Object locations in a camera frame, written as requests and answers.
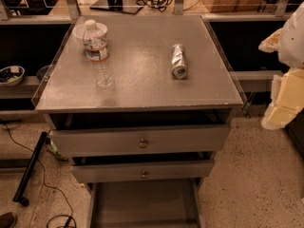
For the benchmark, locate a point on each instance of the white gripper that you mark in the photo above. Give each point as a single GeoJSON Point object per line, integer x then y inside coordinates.
{"type": "Point", "coordinates": [294, 43]}

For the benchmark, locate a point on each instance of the clear plastic water bottle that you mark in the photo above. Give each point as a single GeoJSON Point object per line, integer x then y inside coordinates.
{"type": "Point", "coordinates": [97, 53]}

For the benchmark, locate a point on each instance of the grey drawer cabinet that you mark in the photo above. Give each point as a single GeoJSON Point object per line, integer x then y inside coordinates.
{"type": "Point", "coordinates": [144, 93]}

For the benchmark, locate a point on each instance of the top grey drawer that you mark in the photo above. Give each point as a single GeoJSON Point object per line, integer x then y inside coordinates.
{"type": "Point", "coordinates": [140, 140]}

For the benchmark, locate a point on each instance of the bottom open grey drawer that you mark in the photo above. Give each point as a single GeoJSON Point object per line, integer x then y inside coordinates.
{"type": "Point", "coordinates": [145, 204]}

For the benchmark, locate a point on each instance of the middle grey drawer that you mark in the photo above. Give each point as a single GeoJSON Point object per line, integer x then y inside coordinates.
{"type": "Point", "coordinates": [145, 171]}

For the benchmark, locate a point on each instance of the silver foil-wrapped can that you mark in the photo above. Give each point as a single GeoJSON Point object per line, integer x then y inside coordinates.
{"type": "Point", "coordinates": [178, 61]}

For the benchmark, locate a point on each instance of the black monitor stand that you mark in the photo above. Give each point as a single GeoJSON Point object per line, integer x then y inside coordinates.
{"type": "Point", "coordinates": [121, 6]}

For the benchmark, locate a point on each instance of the white ceramic bowl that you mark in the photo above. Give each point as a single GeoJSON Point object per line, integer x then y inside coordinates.
{"type": "Point", "coordinates": [79, 30]}

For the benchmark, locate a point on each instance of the bowl with dark items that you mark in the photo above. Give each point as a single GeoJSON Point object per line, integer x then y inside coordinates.
{"type": "Point", "coordinates": [11, 75]}

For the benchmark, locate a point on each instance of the black bar on floor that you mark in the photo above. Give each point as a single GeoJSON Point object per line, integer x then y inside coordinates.
{"type": "Point", "coordinates": [19, 194]}

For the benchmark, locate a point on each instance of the dark shoe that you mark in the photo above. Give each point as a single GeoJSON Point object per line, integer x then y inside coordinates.
{"type": "Point", "coordinates": [8, 220]}

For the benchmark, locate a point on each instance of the grey side shelf rail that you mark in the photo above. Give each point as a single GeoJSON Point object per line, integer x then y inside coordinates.
{"type": "Point", "coordinates": [255, 81]}

